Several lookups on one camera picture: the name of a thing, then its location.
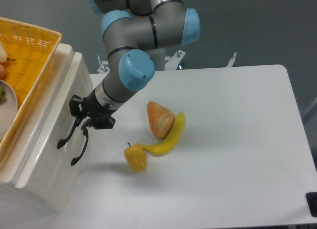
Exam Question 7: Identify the grey plate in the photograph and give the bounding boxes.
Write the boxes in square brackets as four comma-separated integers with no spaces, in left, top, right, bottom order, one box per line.
[0,80,18,138]

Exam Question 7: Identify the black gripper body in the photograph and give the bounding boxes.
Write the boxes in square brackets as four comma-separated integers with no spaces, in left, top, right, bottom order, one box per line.
[81,90,115,130]

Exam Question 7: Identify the white table bracket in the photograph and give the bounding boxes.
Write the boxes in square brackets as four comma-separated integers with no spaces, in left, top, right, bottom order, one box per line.
[165,50,186,70]
[97,55,110,74]
[226,52,237,67]

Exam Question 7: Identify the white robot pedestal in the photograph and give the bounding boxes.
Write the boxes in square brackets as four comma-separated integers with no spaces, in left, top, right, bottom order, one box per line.
[146,48,165,71]

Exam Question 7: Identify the black corner device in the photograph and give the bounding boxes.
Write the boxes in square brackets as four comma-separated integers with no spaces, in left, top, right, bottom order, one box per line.
[306,192,317,218]

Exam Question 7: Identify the white drawer cabinet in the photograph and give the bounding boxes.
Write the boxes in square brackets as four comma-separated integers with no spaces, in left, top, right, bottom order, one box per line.
[0,43,82,214]

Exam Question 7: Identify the orange croissant bread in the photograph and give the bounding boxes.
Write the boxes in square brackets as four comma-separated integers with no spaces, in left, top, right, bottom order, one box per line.
[147,101,175,139]

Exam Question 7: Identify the white left table bracket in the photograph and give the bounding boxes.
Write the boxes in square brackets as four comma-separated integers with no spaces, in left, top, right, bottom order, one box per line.
[97,55,110,74]

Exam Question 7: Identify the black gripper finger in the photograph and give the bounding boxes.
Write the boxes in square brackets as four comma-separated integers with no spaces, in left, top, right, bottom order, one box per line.
[69,95,82,122]
[80,117,91,130]

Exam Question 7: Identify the yellow banana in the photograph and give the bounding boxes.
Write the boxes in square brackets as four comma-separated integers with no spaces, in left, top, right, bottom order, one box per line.
[141,112,185,156]

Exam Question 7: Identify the white pear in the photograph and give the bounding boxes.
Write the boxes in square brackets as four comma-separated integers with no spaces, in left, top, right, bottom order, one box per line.
[0,42,15,63]

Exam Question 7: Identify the black lower drawer handle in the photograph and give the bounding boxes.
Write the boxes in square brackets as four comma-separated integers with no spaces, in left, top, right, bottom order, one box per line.
[71,128,89,166]

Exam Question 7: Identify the black drawer handle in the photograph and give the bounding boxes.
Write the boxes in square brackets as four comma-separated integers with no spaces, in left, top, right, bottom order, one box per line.
[71,128,89,166]
[57,118,80,149]

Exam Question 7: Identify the black top drawer handle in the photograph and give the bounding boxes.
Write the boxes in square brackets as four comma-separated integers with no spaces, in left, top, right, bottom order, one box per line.
[57,118,80,149]

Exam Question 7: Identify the green grapes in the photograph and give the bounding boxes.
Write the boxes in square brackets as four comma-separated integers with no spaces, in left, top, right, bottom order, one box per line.
[0,86,6,102]

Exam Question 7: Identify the white right table bracket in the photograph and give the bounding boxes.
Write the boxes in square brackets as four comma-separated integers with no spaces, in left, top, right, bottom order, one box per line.
[226,52,237,67]

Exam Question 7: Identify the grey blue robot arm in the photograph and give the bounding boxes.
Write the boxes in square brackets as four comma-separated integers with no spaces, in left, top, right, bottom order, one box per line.
[69,0,201,129]

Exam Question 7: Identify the yellow woven basket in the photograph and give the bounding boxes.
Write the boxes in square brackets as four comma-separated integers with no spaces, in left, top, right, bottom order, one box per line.
[0,17,62,164]

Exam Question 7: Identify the yellow bell pepper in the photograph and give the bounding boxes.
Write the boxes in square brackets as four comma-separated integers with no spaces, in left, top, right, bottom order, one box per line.
[124,142,147,172]

